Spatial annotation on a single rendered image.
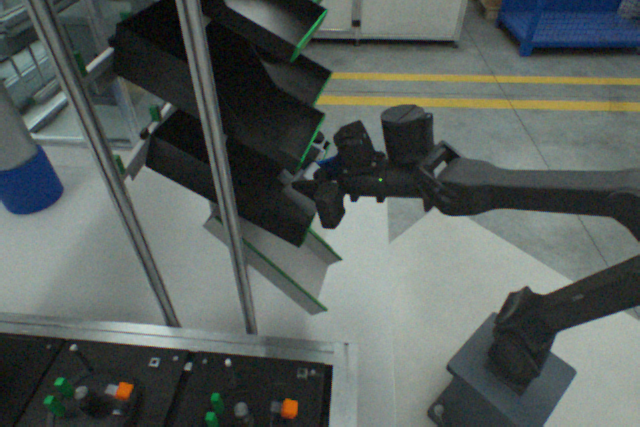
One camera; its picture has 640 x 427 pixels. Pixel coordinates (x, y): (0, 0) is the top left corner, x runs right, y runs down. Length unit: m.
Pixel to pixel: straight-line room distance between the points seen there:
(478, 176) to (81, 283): 0.97
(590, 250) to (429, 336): 1.77
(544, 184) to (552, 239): 2.12
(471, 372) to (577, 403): 0.33
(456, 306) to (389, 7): 3.68
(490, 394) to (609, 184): 0.39
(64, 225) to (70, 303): 0.28
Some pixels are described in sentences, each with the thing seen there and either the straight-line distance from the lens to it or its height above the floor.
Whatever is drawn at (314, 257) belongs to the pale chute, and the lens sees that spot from 0.90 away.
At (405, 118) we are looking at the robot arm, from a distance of 0.55.
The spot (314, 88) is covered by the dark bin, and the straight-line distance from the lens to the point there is 0.77.
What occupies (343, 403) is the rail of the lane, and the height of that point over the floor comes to 0.95.
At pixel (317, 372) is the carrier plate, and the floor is 0.97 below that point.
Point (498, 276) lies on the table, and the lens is 1.16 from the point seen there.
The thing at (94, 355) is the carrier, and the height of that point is 0.97.
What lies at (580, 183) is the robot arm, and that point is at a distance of 0.51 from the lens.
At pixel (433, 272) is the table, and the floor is 0.86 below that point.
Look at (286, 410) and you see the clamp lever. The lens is 0.69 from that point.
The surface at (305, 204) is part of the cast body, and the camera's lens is 0.68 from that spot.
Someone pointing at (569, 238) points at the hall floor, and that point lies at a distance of 2.69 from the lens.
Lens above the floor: 1.71
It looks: 41 degrees down
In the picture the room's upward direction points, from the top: straight up
